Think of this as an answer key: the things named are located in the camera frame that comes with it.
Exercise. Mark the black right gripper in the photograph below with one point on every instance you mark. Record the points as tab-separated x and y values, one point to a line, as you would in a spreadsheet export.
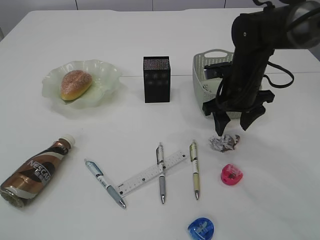
237	96

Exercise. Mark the paper ball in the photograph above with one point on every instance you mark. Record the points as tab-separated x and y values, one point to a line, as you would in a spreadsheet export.
224	143
207	88

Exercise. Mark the sugared bread roll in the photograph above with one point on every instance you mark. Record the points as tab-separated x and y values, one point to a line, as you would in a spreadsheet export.
74	84

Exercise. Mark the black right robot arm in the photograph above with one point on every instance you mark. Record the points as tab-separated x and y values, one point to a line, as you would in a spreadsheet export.
256	36

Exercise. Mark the green plastic woven basket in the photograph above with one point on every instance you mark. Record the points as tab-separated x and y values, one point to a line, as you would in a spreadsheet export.
198	78

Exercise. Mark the olive green ballpoint pen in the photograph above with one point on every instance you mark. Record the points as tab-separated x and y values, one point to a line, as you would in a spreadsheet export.
193	152

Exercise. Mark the pink pencil sharpener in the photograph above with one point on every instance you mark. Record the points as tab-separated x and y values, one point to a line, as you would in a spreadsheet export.
231	175

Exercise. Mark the black mesh pen holder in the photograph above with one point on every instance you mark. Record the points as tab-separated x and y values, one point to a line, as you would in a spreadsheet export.
157	79

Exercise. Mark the blue pencil sharpener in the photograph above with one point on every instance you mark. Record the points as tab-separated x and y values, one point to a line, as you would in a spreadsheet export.
201	229

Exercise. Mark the green wavy glass plate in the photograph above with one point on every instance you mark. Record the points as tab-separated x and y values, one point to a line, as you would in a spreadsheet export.
105	81

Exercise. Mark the blue grey ballpoint pen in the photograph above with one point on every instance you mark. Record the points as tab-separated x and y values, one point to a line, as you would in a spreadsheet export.
99	175

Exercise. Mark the clear plastic ruler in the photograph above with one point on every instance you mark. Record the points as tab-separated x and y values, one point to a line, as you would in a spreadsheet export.
136	181

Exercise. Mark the brown Nescafe coffee bottle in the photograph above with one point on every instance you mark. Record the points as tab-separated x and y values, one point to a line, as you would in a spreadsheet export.
25	184

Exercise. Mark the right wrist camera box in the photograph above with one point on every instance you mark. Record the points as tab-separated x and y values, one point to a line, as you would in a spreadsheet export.
217	70

